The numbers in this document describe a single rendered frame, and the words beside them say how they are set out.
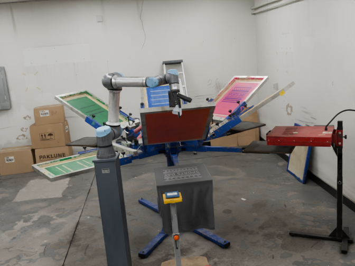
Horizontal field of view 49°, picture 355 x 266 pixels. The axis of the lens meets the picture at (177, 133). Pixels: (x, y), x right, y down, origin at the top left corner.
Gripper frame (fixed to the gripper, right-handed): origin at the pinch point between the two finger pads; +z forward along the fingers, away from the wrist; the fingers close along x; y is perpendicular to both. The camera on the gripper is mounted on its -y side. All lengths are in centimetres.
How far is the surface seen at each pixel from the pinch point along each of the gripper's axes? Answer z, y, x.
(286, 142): 24, -101, -74
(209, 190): 57, -19, -30
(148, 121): -3.3, 23.5, -32.8
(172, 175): 42, 8, -47
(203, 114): -4.0, -21.3, -29.9
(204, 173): 43, -19, -44
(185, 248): 118, -2, -124
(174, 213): 68, 12, -4
